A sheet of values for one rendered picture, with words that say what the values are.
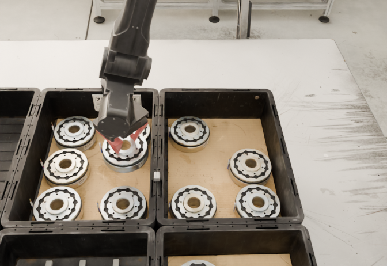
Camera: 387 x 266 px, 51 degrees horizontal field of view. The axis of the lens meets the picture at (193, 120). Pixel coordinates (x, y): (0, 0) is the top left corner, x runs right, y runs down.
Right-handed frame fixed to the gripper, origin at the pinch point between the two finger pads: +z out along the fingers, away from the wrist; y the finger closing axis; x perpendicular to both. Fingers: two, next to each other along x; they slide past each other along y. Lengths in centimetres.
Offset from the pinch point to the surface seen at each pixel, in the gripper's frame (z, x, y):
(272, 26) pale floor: 101, 73, 192
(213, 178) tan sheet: 11.1, -16.3, 13.1
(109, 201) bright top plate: 7.5, -5.2, -9.6
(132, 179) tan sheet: 11.0, -2.6, -0.9
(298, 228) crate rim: 0.5, -39.9, 10.4
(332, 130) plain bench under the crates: 25, -26, 62
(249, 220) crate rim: 0.5, -32.0, 4.9
